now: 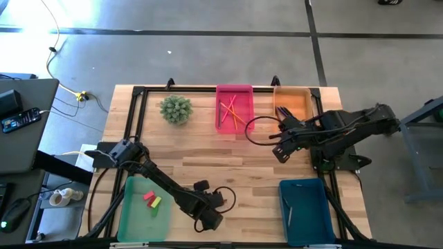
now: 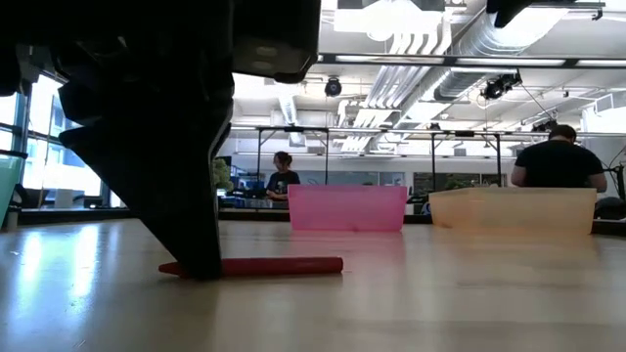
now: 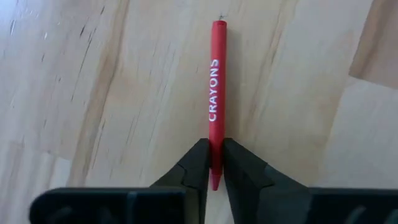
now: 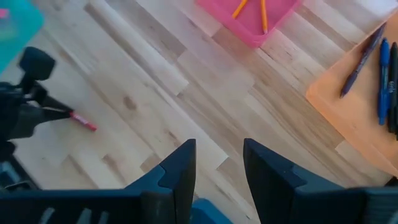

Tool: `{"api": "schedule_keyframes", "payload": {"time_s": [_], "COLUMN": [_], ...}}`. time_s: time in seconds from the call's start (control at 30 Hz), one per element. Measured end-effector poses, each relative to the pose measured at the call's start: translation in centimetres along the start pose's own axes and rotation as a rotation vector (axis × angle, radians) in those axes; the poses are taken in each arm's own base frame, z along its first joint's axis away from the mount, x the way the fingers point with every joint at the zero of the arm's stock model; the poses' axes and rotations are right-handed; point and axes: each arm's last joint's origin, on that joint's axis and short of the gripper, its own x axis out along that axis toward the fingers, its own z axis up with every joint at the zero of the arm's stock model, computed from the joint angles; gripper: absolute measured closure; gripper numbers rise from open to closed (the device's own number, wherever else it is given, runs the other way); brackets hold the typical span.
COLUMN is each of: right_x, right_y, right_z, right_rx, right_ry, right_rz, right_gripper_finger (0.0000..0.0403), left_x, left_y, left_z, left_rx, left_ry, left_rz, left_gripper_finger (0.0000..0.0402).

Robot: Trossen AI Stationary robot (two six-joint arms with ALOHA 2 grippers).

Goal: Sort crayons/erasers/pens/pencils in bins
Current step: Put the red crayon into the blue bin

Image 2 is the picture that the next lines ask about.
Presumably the small green artificial plant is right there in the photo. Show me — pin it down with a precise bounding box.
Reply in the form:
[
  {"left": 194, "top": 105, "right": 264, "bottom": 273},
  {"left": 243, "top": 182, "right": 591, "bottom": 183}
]
[{"left": 210, "top": 156, "right": 235, "bottom": 193}]

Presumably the black hanging device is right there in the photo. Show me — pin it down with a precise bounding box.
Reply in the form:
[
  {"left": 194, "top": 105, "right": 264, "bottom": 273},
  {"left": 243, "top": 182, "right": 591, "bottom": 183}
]
[{"left": 478, "top": 71, "right": 523, "bottom": 102}]

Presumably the black aluminium table frame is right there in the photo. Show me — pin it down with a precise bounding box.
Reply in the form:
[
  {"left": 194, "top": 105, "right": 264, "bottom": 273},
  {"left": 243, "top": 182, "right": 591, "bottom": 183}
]
[{"left": 17, "top": 207, "right": 626, "bottom": 237}]

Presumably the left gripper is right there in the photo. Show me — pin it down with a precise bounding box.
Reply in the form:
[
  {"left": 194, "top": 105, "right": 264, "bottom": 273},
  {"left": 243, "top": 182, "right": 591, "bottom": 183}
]
[{"left": 0, "top": 0, "right": 236, "bottom": 282}]

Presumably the person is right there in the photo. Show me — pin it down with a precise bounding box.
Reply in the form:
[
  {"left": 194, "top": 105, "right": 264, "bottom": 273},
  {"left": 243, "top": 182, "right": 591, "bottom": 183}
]
[
  {"left": 265, "top": 150, "right": 302, "bottom": 202},
  {"left": 510, "top": 123, "right": 609, "bottom": 195}
]

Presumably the silver ventilation duct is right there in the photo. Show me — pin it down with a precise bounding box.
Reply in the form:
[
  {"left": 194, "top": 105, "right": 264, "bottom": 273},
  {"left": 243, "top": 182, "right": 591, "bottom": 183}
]
[{"left": 434, "top": 9, "right": 568, "bottom": 102}]

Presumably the red pen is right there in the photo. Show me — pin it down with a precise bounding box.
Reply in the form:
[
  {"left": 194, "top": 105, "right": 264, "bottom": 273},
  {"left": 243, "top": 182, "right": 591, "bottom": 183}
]
[{"left": 157, "top": 256, "right": 344, "bottom": 280}]

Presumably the translucent orange plastic bin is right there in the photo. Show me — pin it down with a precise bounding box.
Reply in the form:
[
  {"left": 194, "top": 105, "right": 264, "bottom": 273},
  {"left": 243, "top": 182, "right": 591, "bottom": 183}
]
[{"left": 428, "top": 187, "right": 599, "bottom": 237}]

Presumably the translucent green plastic bin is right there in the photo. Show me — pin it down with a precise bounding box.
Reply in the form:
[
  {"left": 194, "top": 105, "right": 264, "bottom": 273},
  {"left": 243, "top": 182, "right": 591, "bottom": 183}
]
[{"left": 0, "top": 154, "right": 24, "bottom": 230}]

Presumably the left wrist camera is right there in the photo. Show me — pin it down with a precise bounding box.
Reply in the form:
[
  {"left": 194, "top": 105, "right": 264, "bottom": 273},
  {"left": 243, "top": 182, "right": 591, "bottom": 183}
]
[{"left": 232, "top": 0, "right": 323, "bottom": 84}]

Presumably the black background workbench frame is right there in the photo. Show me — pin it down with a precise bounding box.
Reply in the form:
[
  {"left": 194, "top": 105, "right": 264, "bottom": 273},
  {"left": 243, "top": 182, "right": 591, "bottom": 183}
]
[{"left": 253, "top": 125, "right": 505, "bottom": 187}]

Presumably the translucent pink plastic bin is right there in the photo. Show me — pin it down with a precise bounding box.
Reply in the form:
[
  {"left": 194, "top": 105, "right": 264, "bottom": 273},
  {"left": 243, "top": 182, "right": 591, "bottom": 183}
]
[{"left": 287, "top": 184, "right": 409, "bottom": 233}]

